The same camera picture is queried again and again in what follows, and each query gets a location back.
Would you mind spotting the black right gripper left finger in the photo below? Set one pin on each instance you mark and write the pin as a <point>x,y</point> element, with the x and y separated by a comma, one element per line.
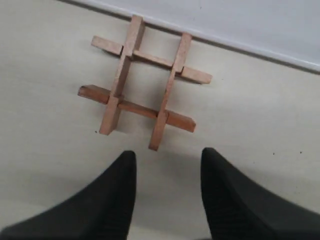
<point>103,210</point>

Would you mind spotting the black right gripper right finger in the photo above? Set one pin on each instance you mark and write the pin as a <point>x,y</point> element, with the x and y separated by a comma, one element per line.
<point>238,208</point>

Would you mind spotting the notched wooden bar four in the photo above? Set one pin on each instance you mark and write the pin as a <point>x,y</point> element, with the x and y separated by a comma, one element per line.
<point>102,95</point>

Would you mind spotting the notched wooden bar three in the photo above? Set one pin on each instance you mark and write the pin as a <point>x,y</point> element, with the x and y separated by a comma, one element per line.
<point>187,73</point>

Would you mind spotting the notched wooden bar one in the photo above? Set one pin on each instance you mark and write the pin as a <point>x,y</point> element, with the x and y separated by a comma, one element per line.
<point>132,42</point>

